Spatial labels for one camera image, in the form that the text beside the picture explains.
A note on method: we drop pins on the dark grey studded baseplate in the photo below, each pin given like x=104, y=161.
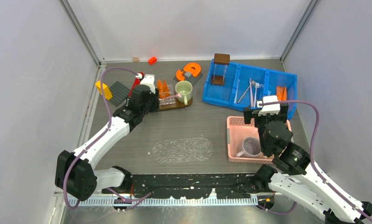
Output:
x=119, y=93

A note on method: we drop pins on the grey baseplate with orange track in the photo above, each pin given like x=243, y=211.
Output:
x=191, y=72

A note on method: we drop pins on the beige grey toothbrush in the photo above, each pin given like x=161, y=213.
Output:
x=242, y=96

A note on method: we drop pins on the clear glass toothbrush holder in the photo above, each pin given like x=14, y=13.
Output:
x=171, y=88

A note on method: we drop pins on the red glitter toy microphone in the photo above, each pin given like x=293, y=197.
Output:
x=138, y=78

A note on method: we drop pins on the yellow toy block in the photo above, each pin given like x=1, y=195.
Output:
x=104, y=90

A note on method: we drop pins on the pink plastic basket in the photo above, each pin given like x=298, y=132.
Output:
x=238, y=131

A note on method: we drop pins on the light green mug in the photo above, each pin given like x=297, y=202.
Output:
x=184, y=92

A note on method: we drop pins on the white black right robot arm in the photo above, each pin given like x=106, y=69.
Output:
x=294, y=172

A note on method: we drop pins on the brown oval wooden tray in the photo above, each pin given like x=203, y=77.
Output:
x=181, y=105

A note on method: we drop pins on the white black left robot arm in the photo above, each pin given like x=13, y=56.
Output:
x=75, y=171

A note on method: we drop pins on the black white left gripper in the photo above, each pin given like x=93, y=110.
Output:
x=153, y=94

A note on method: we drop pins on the clear holder with brown lid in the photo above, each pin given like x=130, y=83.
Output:
x=221, y=62

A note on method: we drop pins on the blue plastic organizer bin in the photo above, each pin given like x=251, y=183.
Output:
x=224, y=95

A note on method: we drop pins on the small red block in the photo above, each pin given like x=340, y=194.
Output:
x=152, y=60

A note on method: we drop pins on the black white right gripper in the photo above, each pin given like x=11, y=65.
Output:
x=257, y=113

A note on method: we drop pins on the lilac translucent mug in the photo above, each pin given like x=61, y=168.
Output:
x=249, y=147

